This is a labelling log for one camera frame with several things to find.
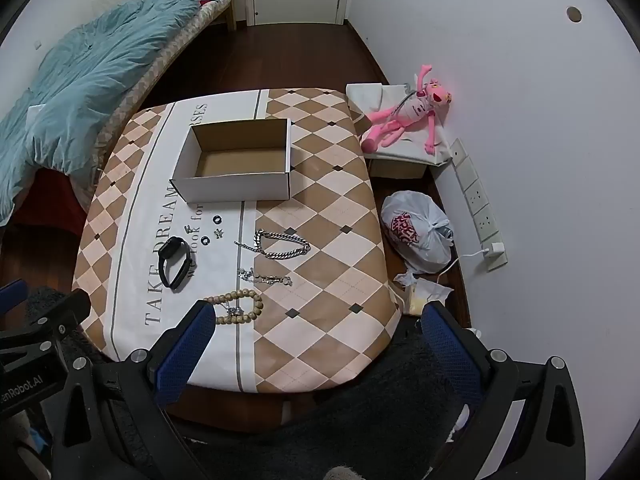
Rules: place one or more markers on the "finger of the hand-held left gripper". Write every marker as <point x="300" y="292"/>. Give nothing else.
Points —
<point x="12" y="294"/>
<point x="65" y="310"/>

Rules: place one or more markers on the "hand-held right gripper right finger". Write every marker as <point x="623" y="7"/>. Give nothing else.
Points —
<point x="450" y="355"/>

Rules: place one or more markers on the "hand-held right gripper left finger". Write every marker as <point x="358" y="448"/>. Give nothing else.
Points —
<point x="182" y="355"/>

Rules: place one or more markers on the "black smart watch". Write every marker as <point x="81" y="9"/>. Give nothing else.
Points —
<point x="172" y="247"/>

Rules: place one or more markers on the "cardboard box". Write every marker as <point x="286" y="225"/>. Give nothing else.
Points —
<point x="235" y="187"/>

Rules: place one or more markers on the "crumpled white paper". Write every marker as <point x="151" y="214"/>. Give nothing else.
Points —
<point x="425" y="292"/>

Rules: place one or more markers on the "red blanket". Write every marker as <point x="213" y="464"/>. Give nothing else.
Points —
<point x="50" y="200"/>

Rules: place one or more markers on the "white charger plug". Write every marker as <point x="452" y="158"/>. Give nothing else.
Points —
<point x="495" y="249"/>

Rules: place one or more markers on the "white plastic bag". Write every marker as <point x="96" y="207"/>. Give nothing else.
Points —
<point x="415" y="240"/>

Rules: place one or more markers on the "dark grey rug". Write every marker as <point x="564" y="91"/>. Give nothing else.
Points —
<point x="325" y="430"/>

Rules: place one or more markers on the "checked printed tablecloth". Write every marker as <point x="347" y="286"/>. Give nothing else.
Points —
<point x="320" y="285"/>

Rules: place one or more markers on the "light blue duvet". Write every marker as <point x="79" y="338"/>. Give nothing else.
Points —
<point x="100" y="75"/>

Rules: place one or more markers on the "pink plush toy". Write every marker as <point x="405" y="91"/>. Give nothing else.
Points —
<point x="400" y="115"/>

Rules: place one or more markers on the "bed with patterned mattress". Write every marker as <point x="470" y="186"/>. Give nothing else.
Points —
<point x="165" y="60"/>

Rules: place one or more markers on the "white wall socket row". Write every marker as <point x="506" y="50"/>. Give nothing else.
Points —
<point x="475" y="195"/>

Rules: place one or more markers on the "round wall hole cap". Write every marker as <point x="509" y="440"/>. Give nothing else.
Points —
<point x="573" y="14"/>

